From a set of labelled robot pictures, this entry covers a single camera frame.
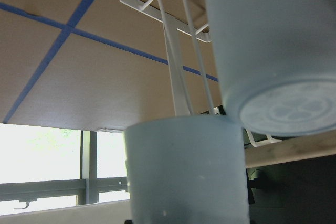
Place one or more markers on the light blue cup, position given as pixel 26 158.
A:
pixel 275 62
pixel 187 169

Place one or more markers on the white wire cup rack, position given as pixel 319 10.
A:
pixel 275 149

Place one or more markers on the light blue cup front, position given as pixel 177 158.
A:
pixel 275 62

